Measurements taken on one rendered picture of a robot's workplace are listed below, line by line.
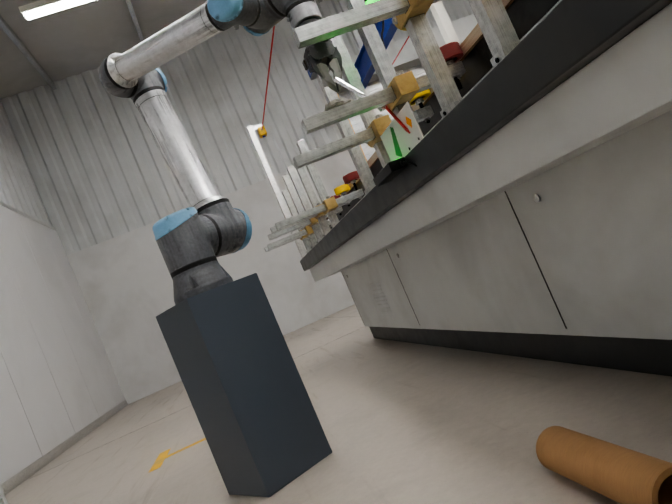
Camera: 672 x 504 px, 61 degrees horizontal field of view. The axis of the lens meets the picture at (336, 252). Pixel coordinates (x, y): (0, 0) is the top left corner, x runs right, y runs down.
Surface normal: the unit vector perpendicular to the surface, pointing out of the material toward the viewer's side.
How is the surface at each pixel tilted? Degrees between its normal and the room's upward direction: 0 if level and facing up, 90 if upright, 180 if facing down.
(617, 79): 90
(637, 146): 90
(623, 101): 90
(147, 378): 90
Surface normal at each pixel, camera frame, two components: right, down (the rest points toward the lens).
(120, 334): 0.16, -0.11
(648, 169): -0.90, 0.38
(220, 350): 0.59, -0.29
